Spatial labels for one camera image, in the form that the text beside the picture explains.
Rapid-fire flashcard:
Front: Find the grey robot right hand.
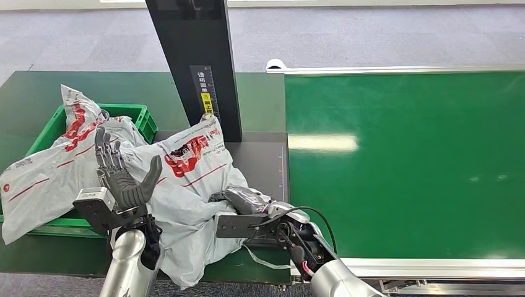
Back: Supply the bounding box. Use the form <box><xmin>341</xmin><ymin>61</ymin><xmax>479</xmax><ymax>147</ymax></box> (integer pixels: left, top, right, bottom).
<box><xmin>223</xmin><ymin>184</ymin><xmax>272</xmax><ymax>217</ymax></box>

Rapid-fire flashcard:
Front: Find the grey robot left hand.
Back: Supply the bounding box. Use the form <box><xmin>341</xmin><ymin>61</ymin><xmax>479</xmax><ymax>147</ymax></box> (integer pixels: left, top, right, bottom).
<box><xmin>93</xmin><ymin>126</ymin><xmax>164</xmax><ymax>212</ymax></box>

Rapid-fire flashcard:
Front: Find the white package with black logo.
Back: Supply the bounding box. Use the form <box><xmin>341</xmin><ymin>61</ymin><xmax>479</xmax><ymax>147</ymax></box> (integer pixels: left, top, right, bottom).
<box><xmin>118</xmin><ymin>114</ymin><xmax>297</xmax><ymax>290</ymax></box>

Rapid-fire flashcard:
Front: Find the white package with red print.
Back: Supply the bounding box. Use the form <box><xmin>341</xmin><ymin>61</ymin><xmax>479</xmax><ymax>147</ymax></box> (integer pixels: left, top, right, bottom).
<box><xmin>0</xmin><ymin>84</ymin><xmax>149</xmax><ymax>246</ymax></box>

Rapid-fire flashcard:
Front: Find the green conveyor belt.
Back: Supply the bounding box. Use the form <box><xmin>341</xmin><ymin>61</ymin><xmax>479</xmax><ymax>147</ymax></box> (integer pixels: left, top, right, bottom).
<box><xmin>284</xmin><ymin>71</ymin><xmax>525</xmax><ymax>260</ymax></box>

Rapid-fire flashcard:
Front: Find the green plastic crate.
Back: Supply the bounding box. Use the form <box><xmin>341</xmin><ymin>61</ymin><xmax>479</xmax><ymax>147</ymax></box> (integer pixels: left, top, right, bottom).
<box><xmin>0</xmin><ymin>103</ymin><xmax>160</xmax><ymax>240</ymax></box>

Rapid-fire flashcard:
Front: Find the black and yellow column label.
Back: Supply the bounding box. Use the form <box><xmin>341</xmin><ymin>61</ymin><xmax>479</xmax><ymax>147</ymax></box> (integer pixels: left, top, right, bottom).
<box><xmin>189</xmin><ymin>64</ymin><xmax>222</xmax><ymax>124</ymax></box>

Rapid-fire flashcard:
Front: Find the black scanner column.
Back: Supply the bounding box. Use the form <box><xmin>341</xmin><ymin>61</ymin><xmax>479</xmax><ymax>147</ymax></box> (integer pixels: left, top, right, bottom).
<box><xmin>144</xmin><ymin>0</ymin><xmax>243</xmax><ymax>144</ymax></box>

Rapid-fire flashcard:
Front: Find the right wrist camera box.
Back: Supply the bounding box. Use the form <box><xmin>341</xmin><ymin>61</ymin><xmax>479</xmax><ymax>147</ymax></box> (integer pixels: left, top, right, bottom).
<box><xmin>215</xmin><ymin>211</ymin><xmax>268</xmax><ymax>240</ymax></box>

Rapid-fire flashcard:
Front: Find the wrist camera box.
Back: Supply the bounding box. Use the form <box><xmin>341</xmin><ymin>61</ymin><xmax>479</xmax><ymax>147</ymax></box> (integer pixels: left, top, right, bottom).
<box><xmin>72</xmin><ymin>186</ymin><xmax>121</xmax><ymax>235</ymax></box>
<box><xmin>215</xmin><ymin>211</ymin><xmax>268</xmax><ymax>240</ymax></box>

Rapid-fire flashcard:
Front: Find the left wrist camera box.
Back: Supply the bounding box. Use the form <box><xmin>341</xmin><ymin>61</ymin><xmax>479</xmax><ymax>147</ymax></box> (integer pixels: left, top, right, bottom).
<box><xmin>72</xmin><ymin>186</ymin><xmax>121</xmax><ymax>235</ymax></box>

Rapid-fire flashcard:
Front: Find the black scanner base plate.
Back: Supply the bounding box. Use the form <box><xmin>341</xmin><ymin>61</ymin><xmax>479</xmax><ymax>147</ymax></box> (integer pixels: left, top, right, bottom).
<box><xmin>152</xmin><ymin>131</ymin><xmax>292</xmax><ymax>252</ymax></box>

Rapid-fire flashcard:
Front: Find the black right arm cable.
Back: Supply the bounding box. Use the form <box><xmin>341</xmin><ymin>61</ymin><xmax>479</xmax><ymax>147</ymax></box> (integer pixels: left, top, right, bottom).
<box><xmin>261</xmin><ymin>205</ymin><xmax>339</xmax><ymax>256</ymax></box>

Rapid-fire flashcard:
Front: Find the aluminium conveyor frame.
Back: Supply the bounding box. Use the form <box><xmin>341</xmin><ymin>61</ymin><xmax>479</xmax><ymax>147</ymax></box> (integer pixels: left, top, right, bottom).
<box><xmin>266</xmin><ymin>61</ymin><xmax>525</xmax><ymax>297</ymax></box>

